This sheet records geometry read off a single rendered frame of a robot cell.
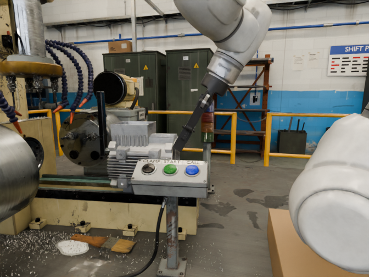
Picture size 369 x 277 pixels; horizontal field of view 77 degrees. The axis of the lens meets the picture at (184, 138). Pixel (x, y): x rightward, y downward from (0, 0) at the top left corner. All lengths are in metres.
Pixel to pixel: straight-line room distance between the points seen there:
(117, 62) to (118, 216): 3.66
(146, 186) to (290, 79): 5.27
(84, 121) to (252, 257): 0.83
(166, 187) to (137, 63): 3.68
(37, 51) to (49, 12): 7.08
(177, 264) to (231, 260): 0.15
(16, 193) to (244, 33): 0.65
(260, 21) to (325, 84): 5.17
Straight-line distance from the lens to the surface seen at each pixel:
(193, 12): 0.55
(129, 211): 0.80
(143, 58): 4.09
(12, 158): 0.66
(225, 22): 0.58
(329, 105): 5.82
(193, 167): 0.52
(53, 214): 0.94
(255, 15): 0.67
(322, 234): 0.36
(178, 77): 3.85
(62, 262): 0.77
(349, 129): 0.39
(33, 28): 0.94
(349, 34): 6.01
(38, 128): 1.05
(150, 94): 4.00
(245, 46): 0.64
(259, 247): 0.78
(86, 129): 1.10
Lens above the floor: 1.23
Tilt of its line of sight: 10 degrees down
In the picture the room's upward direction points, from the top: straight up
